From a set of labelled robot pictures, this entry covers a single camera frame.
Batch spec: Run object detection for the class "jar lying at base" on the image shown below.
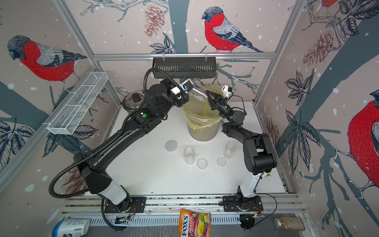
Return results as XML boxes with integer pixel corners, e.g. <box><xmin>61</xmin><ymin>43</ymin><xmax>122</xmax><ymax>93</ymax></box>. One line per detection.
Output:
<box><xmin>273</xmin><ymin>217</ymin><xmax>306</xmax><ymax>231</ymax></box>

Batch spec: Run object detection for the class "clear plastic jar lid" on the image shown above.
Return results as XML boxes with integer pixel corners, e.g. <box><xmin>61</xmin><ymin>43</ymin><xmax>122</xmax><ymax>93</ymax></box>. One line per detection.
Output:
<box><xmin>217</xmin><ymin>158</ymin><xmax>226</xmax><ymax>167</ymax></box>
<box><xmin>196</xmin><ymin>158</ymin><xmax>208</xmax><ymax>170</ymax></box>

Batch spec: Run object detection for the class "mesh bin with yellow bag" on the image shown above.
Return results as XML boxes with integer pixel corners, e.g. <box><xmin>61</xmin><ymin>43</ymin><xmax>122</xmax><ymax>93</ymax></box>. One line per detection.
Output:
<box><xmin>183</xmin><ymin>95</ymin><xmax>222</xmax><ymax>142</ymax></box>

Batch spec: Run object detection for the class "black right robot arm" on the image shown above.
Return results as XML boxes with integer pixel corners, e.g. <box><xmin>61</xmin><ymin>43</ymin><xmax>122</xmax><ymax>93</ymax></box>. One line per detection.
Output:
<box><xmin>205</xmin><ymin>90</ymin><xmax>277</xmax><ymax>212</ymax></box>

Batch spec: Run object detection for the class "Fox's fruits candy bag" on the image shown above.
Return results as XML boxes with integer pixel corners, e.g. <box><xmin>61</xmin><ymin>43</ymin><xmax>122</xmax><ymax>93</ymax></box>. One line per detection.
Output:
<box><xmin>178</xmin><ymin>209</ymin><xmax>211</xmax><ymax>237</ymax></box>

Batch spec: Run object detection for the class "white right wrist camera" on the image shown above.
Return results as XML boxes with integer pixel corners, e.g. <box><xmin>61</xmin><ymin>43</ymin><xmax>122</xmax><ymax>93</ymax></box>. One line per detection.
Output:
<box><xmin>222</xmin><ymin>85</ymin><xmax>234</xmax><ymax>98</ymax></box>

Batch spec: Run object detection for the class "clear jar with top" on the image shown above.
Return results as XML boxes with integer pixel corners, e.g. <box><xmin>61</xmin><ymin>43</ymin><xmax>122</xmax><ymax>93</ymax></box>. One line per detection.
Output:
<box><xmin>189</xmin><ymin>88</ymin><xmax>208</xmax><ymax>102</ymax></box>

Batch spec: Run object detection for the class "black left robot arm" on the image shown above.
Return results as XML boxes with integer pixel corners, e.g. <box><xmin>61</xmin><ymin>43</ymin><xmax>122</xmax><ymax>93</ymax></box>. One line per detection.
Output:
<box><xmin>48</xmin><ymin>68</ymin><xmax>193</xmax><ymax>212</ymax></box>

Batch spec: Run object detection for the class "silver rice cooker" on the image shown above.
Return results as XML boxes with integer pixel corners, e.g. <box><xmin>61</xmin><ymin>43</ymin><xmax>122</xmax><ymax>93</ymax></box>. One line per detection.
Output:
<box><xmin>121</xmin><ymin>90</ymin><xmax>145</xmax><ymax>112</ymax></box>

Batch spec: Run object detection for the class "black hanging wire basket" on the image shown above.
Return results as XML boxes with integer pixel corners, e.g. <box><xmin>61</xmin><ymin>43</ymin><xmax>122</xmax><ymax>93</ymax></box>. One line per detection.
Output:
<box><xmin>153</xmin><ymin>57</ymin><xmax>216</xmax><ymax>79</ymax></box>

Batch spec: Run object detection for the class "small clear jar with rice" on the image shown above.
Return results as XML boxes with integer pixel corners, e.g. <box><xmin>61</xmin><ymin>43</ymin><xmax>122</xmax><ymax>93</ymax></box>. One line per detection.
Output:
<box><xmin>184</xmin><ymin>147</ymin><xmax>195</xmax><ymax>165</ymax></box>

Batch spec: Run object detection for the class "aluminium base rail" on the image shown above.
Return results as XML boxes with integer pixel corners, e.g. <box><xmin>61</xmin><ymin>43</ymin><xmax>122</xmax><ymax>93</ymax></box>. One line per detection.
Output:
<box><xmin>59</xmin><ymin>193</ymin><xmax>305</xmax><ymax>227</ymax></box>

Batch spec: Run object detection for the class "white wire mesh shelf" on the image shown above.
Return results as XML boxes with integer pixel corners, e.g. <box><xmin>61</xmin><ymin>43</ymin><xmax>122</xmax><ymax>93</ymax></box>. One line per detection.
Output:
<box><xmin>47</xmin><ymin>72</ymin><xmax>108</xmax><ymax>135</ymax></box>

